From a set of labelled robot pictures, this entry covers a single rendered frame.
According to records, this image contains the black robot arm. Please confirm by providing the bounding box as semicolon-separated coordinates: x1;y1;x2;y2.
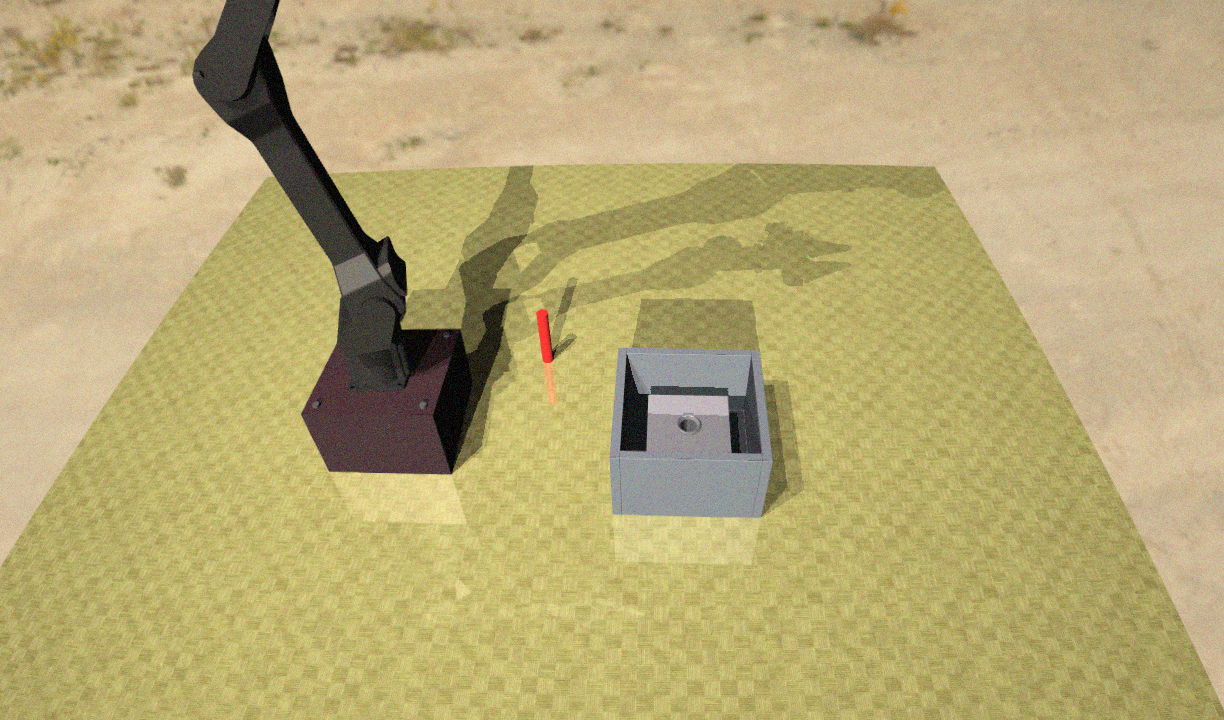
192;0;414;392

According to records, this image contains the red peg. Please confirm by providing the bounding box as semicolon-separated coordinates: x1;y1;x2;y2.
536;309;553;362

